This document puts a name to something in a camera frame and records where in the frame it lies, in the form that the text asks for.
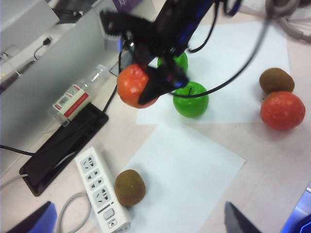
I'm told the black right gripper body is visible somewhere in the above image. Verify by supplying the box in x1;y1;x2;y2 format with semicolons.
126;20;188;65

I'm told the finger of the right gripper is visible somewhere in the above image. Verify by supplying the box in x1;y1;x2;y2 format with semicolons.
138;65;190;109
99;9;146;41

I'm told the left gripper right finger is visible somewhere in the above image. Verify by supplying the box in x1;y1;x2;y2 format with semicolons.
224;201;262;233

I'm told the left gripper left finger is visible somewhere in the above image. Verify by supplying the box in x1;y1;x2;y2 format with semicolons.
0;200;58;233

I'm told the orange red plastic fruit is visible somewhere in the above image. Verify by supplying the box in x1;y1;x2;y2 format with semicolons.
116;63;160;109
260;91;306;132

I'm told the green plastic apple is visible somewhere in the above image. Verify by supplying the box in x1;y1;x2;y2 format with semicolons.
157;51;189;72
173;82;209;119

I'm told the brown fuzzy kiwi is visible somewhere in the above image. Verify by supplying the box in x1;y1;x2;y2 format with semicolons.
114;169;146;206
259;67;295;95

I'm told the purple white name plate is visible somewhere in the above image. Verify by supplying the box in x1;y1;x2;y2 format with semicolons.
113;0;156;15

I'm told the grey metal divider foot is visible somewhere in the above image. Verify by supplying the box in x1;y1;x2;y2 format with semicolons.
108;63;123;76

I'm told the blue edge strip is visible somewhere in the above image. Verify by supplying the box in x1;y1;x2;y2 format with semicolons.
286;182;311;233

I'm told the white power strip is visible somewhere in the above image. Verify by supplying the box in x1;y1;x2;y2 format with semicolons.
74;146;132;233

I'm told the white paper sheet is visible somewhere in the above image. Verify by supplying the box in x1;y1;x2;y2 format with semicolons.
135;20;289;125
122;122;246;233

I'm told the clear bottle red label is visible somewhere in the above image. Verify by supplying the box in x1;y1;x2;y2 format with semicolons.
47;64;115;127

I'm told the white partition board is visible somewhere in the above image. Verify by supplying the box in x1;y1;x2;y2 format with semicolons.
0;0;60;37

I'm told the frosted glass desk divider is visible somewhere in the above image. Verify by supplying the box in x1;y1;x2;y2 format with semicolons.
0;8;106;175

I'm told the grey power strip cable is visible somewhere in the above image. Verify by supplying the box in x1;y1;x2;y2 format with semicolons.
55;192;92;233

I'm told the thin white cable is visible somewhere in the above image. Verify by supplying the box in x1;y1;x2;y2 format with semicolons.
0;173;29;189

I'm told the thin black cable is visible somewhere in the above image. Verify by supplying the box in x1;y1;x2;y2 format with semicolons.
103;82;119;115

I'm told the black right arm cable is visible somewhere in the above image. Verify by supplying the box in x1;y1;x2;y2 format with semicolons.
170;19;270;98
188;2;218;53

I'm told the black desk cable tray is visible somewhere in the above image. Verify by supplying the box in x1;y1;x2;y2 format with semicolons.
18;101;109;197

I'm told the black power cable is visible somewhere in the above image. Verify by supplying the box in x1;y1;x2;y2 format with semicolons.
0;144;36;156

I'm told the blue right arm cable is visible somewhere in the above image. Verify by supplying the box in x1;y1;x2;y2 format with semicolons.
222;0;242;17

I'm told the thick white cable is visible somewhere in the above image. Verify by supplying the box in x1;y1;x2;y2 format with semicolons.
264;0;311;44

